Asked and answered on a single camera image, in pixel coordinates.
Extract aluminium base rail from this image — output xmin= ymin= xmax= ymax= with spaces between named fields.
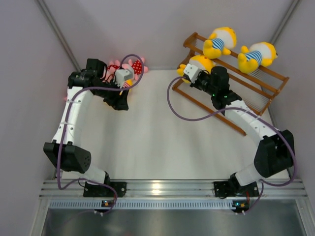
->
xmin=39 ymin=179 xmax=308 ymax=199

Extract yellow plush red stripes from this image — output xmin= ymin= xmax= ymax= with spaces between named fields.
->
xmin=119 ymin=79 xmax=133 ymax=95
xmin=177 ymin=55 xmax=216 ymax=83

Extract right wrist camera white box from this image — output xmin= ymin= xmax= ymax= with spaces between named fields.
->
xmin=183 ymin=63 xmax=202 ymax=83

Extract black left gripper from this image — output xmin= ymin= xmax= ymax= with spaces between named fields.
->
xmin=94 ymin=77 xmax=128 ymax=111

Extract yellow plush blue stripes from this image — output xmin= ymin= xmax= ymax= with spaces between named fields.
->
xmin=202 ymin=27 xmax=238 ymax=59
xmin=237 ymin=42 xmax=278 ymax=74

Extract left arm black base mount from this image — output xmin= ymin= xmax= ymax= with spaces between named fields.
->
xmin=83 ymin=181 xmax=127 ymax=198

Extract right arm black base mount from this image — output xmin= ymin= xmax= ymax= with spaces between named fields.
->
xmin=213 ymin=172 xmax=264 ymax=199

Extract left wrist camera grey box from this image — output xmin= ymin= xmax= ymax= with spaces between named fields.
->
xmin=115 ymin=69 xmax=134 ymax=88

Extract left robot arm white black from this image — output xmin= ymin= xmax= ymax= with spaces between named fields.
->
xmin=43 ymin=59 xmax=134 ymax=196

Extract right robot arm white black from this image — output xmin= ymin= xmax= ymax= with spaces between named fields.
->
xmin=184 ymin=64 xmax=294 ymax=195

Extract brown wooden shelf rack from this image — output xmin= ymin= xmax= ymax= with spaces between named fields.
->
xmin=172 ymin=32 xmax=289 ymax=136

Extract pink plush red dotted dress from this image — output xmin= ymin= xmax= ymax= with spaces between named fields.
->
xmin=105 ymin=59 xmax=148 ymax=81

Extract grey slotted cable duct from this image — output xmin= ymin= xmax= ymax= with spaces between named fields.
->
xmin=48 ymin=199 xmax=298 ymax=209

